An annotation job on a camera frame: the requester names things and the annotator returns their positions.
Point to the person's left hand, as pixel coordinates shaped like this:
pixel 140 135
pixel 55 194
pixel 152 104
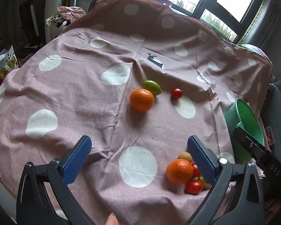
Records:
pixel 112 220

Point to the pink polka dot cloth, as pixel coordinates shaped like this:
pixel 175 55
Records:
pixel 80 84

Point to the far red cherry tomato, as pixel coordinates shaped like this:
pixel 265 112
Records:
pixel 176 93

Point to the green lime fruit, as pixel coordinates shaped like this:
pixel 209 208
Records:
pixel 152 86

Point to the colourful paper bag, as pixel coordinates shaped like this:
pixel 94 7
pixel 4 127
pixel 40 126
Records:
pixel 8 62

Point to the pink crumpled cloth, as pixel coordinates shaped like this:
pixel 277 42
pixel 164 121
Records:
pixel 70 14

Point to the yellow green fruit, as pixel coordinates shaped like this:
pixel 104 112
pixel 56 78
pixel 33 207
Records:
pixel 206 185

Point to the green plastic bowl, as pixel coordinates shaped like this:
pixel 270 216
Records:
pixel 241 115

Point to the tan round fruit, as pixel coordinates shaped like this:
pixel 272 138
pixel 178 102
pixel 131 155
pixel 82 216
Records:
pixel 185 156

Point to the orange mandarin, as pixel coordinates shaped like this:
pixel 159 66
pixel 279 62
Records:
pixel 141 100
pixel 179 171

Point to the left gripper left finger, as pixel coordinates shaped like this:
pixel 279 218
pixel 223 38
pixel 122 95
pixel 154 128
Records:
pixel 33 204

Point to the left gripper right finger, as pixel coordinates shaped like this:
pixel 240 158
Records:
pixel 247 205

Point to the grey armchair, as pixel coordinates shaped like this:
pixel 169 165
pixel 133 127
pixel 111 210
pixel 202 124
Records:
pixel 271 117

